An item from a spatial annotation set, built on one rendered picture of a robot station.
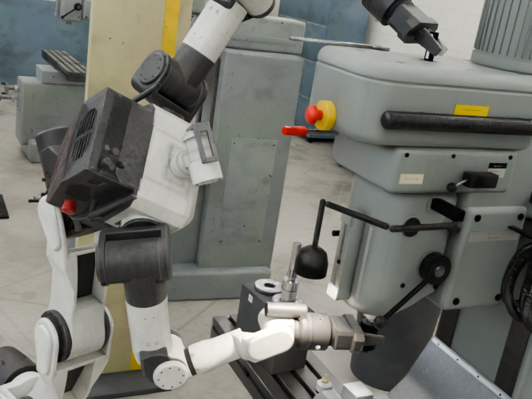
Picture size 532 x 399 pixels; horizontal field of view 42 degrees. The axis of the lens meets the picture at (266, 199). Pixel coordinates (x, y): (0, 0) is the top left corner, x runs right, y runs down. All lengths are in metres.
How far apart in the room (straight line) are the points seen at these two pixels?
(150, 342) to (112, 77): 1.70
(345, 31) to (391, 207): 7.46
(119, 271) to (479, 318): 0.99
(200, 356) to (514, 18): 1.01
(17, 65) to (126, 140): 8.94
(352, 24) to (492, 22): 7.33
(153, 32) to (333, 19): 5.86
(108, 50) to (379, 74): 1.85
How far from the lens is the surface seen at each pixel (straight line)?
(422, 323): 3.70
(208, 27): 1.63
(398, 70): 1.33
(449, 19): 8.01
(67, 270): 1.82
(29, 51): 10.38
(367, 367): 3.84
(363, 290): 1.56
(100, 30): 3.00
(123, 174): 1.45
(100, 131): 1.45
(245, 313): 2.10
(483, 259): 1.66
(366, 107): 1.33
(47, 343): 1.93
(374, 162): 1.45
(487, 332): 1.95
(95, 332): 1.95
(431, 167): 1.45
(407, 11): 1.51
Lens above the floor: 2.02
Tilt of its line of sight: 18 degrees down
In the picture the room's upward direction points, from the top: 9 degrees clockwise
